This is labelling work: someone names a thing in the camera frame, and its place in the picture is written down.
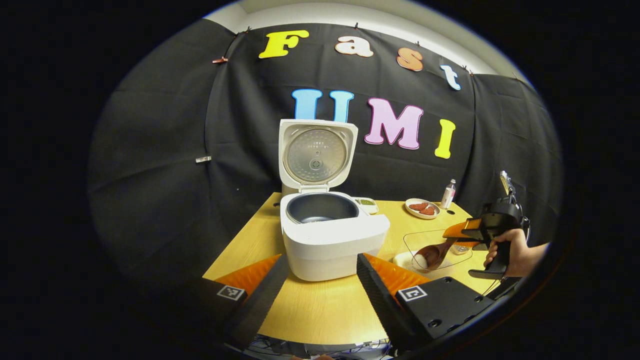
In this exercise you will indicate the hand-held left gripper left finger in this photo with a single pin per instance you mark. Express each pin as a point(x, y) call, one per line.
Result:
point(260, 305)

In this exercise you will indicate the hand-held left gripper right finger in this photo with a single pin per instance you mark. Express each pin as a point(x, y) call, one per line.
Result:
point(380, 305)

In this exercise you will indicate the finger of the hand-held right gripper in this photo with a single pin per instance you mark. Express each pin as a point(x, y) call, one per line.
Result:
point(470, 245)
point(460, 230)

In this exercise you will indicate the brown wooden spoon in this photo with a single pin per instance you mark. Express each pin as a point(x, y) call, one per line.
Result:
point(439, 252)

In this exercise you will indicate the white rice cooker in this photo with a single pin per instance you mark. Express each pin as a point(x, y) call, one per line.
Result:
point(330, 242)

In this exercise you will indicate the clear rice container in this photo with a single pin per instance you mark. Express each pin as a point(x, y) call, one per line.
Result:
point(412, 237)

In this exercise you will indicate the clear bottle pink label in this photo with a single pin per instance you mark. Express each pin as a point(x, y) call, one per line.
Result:
point(448, 196)

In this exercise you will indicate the red sausage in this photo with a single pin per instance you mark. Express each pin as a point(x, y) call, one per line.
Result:
point(418, 206)
point(428, 211)

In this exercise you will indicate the white round plate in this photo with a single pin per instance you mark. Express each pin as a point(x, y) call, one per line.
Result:
point(411, 212)

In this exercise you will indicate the white divided bean dish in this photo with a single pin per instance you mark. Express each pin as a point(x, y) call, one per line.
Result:
point(367, 204)

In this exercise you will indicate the white clip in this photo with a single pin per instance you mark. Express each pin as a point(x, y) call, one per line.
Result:
point(203, 159)

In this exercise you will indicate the black backdrop cloth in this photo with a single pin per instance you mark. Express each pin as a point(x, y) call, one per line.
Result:
point(150, 175)

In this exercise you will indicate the pink wooden clothespin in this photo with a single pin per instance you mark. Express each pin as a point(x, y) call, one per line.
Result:
point(220, 60)

